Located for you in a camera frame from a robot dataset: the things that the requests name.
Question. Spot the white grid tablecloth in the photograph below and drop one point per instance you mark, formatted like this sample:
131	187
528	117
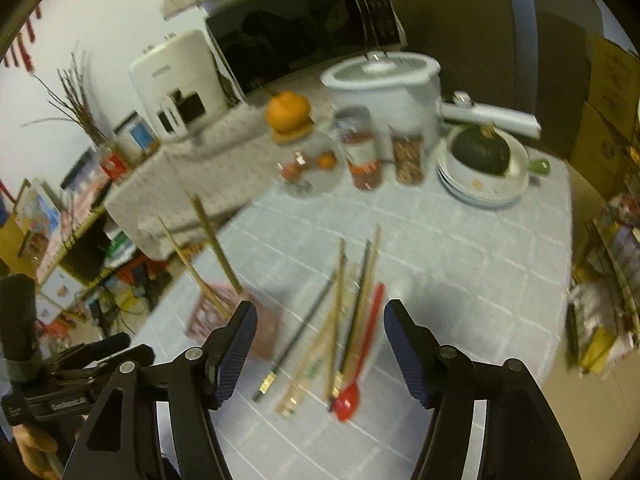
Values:
475	270

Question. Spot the cardboard box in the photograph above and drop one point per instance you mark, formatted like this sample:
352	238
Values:
617	77
600	150

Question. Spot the dark green squash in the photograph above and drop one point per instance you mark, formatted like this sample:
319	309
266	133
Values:
480	150

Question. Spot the pink utensil holder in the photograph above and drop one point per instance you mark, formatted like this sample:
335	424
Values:
250	327

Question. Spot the light bamboo chopstick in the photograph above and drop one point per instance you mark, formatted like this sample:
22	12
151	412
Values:
215	245
192	270

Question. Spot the black chopstick with gold end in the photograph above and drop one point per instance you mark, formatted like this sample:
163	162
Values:
295	337

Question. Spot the black microwave oven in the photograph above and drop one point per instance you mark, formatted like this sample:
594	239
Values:
300	40

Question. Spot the framed colourful picture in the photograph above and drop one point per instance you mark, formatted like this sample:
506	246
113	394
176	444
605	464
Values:
35	220

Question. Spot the red plastic spoon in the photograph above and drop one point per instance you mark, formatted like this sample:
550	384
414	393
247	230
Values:
350	400

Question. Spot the large orange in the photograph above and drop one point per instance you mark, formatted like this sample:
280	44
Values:
287	110

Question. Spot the floral tablecloth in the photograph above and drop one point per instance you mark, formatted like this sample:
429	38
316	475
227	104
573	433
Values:
200	175

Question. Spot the stack of white bowls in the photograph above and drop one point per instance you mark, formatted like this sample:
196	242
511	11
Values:
480	187

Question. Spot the grey refrigerator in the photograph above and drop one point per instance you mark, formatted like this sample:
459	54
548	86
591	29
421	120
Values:
475	35

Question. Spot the white air fryer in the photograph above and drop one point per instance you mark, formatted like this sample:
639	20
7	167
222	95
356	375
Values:
170	75

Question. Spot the vase of dry twigs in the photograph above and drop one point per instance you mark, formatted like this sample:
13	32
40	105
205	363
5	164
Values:
80	105

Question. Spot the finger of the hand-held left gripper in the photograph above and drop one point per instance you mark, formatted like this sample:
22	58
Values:
102	346

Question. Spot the small orange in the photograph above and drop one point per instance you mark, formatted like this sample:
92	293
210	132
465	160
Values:
327	161

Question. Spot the jar of dried slices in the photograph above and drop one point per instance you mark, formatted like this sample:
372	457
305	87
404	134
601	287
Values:
408	160

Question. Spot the red spice jar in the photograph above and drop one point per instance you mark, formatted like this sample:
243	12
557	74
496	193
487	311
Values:
361	150

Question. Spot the glass jar with wooden lid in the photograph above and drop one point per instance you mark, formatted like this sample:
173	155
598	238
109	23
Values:
305	170

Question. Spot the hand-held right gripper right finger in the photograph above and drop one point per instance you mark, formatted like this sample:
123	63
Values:
406	355

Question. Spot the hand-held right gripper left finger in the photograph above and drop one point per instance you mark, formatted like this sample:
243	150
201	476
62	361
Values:
234	355

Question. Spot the person's left hand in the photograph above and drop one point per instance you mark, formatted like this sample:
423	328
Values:
35	447

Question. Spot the dark chopstick with gold end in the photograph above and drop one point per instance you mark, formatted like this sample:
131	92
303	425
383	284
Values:
356	305

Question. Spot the pair of chopsticks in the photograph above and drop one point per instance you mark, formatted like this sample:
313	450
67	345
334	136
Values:
310	365

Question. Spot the white jar with blue label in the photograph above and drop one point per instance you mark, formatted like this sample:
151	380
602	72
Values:
137	132

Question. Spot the peanut jar with red label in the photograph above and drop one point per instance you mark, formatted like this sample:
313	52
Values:
116	162

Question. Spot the red hanging decoration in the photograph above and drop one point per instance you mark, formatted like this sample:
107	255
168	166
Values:
22	45

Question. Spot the green plastic item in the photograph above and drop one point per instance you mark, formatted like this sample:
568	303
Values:
540	165

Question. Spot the plain wooden chopstick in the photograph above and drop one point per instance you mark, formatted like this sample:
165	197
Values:
337	310
370	270

